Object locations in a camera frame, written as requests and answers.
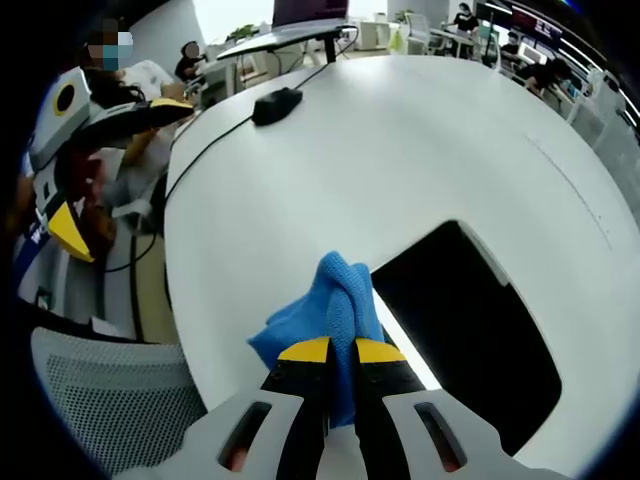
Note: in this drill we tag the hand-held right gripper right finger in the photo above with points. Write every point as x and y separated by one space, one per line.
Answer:
400 440

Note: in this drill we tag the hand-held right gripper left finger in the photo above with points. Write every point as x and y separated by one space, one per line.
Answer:
240 440

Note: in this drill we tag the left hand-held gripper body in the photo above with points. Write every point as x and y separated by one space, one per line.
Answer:
55 125

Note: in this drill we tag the blue cleaning cloth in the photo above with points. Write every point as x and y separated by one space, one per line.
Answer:
345 310

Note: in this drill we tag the person's left hand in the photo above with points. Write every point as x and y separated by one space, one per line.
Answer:
85 175

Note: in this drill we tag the person's printed shirt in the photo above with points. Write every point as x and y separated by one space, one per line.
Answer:
30 250

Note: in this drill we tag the white mesh office chair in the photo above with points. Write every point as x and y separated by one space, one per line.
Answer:
115 395

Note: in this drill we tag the black computer mouse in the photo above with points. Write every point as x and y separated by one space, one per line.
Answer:
276 106

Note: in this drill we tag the black monitor stand desk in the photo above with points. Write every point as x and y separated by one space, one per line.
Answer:
300 40

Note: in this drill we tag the dark computer monitor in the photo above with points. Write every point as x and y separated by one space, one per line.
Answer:
310 11

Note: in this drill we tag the wall display screen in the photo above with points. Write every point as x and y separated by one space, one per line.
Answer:
537 25

